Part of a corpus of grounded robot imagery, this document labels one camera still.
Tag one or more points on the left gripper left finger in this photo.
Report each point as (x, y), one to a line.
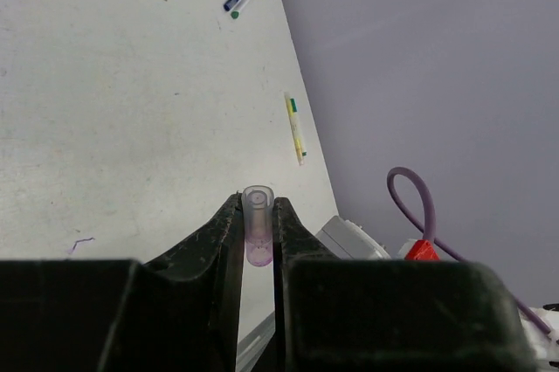
(178, 312)

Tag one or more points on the green capped marker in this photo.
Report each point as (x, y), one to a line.
(238, 8)

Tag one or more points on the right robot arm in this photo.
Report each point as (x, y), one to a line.
(544, 346)

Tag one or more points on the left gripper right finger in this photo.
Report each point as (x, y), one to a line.
(336, 314)

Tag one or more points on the aluminium frame rail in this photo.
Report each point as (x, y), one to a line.
(251, 348)

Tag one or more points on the purple translucent pen cap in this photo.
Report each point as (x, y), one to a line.
(257, 206)

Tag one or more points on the yellow highlighter pen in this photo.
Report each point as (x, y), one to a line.
(293, 116)

